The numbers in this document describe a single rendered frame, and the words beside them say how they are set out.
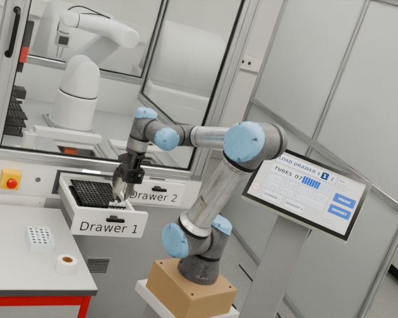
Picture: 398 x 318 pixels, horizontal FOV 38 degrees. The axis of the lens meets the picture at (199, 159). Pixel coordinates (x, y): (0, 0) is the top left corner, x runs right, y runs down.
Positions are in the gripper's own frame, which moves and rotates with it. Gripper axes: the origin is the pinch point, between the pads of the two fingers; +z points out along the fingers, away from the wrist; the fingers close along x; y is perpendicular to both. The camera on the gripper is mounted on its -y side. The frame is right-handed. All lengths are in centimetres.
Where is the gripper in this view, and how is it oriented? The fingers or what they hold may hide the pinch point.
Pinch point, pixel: (120, 195)
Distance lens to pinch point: 216.8
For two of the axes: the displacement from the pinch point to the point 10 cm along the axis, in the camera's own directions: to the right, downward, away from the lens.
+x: 8.6, 1.2, 5.0
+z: -3.0, 9.1, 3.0
